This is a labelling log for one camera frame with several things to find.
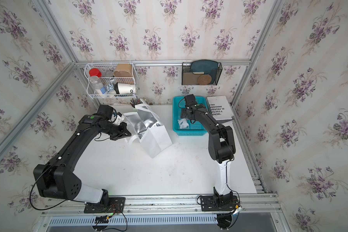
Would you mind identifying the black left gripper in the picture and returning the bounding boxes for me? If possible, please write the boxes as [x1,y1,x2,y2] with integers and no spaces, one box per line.
[102,122,134,140]

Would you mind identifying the ice pack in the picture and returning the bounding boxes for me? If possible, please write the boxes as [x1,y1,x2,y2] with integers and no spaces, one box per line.
[178,119,189,130]

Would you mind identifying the white insulated delivery bag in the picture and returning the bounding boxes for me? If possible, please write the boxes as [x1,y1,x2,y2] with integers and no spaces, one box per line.
[124,100,173,158]

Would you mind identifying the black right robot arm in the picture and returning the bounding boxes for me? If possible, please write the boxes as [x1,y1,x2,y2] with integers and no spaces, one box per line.
[181,94,236,203]

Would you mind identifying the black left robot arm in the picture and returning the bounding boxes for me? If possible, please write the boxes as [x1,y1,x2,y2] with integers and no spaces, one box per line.
[33,104,131,206]

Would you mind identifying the teal plastic basket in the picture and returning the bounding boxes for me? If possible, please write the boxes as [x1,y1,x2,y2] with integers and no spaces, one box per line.
[172,96,207,136]

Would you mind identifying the white book black text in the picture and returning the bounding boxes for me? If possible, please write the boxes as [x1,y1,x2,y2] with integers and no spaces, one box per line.
[206,96,234,123]

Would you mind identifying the round cork coaster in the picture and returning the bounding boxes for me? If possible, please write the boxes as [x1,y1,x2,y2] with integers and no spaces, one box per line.
[197,74,212,85]

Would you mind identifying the green pencil cup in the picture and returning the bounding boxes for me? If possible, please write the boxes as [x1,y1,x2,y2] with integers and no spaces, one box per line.
[130,98,142,108]

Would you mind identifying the white cylindrical canister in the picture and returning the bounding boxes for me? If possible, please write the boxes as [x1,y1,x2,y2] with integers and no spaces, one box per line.
[114,82,136,95]

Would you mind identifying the clear plastic bottle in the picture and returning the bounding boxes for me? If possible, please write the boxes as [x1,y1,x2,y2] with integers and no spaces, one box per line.
[90,76,107,95]

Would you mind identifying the brown lidded container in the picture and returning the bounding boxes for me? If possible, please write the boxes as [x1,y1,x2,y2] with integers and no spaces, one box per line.
[113,63,133,77]

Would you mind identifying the red lid jar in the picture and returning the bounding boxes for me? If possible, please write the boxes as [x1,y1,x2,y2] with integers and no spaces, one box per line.
[89,68,102,78]

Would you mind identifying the small circuit board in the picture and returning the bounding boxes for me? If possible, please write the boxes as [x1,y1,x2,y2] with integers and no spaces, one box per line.
[94,216,109,224]

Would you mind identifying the black mesh wall organizer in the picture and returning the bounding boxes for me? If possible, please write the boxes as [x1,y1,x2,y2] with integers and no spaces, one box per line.
[181,60,223,86]

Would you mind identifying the white wire wall basket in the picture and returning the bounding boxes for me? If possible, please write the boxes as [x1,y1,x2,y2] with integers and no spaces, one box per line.
[84,62,139,99]

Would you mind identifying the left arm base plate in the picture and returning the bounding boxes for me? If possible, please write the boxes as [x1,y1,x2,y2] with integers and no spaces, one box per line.
[84,197,126,214]

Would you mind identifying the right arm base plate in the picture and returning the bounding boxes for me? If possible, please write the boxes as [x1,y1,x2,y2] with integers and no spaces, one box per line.
[196,194,240,212]

